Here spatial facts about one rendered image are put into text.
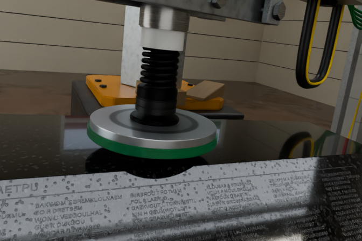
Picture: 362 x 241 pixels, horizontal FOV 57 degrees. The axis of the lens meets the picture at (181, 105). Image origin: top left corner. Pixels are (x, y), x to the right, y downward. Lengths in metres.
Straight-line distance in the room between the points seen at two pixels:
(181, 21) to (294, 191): 0.35
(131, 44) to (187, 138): 0.93
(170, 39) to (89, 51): 6.22
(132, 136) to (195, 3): 0.21
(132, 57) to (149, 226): 0.98
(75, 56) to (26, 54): 0.85
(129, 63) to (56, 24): 5.28
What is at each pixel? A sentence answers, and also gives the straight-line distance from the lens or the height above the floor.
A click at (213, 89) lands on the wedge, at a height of 0.81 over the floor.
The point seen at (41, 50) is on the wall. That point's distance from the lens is 6.65.
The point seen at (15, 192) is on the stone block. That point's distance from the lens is 0.47.
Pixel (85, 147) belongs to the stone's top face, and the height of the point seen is 0.82.
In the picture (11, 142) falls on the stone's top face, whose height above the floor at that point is 0.82.
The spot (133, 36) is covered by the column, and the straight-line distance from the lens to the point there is 1.37.
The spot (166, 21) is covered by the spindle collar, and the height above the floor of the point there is 1.04.
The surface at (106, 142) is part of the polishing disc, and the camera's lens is 0.49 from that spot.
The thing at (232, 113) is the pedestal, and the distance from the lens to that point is 1.29.
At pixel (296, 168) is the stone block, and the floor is 0.81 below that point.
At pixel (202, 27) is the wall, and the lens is 7.42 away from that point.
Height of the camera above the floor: 1.03
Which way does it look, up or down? 13 degrees down
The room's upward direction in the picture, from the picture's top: 7 degrees clockwise
